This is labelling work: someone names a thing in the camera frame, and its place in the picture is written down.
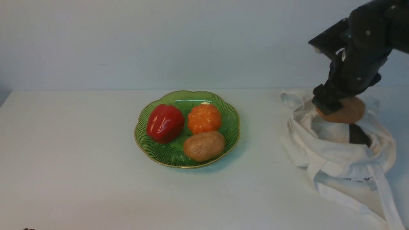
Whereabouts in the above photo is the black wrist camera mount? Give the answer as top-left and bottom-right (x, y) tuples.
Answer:
(308, 18), (350, 61)

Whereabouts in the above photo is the green glass plate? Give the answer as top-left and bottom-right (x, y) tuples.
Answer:
(134, 90), (241, 169)

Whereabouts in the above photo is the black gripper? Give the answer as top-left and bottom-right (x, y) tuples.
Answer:
(312, 19), (393, 115)

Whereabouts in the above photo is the brown potato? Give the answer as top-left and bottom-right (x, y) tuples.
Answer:
(315, 96), (366, 124)
(183, 131), (225, 163)

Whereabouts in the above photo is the red bell pepper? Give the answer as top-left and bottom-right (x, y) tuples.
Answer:
(146, 104), (185, 144)

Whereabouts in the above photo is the brown potato on plate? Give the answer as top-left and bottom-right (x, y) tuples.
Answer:
(183, 131), (225, 163)

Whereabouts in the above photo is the white cloth bag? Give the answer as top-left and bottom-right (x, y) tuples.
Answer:
(280, 90), (405, 230)

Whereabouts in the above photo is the orange pumpkin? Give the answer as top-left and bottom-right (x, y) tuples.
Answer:
(187, 104), (222, 134)

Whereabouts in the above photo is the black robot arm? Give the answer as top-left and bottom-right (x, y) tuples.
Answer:
(309, 0), (409, 115)

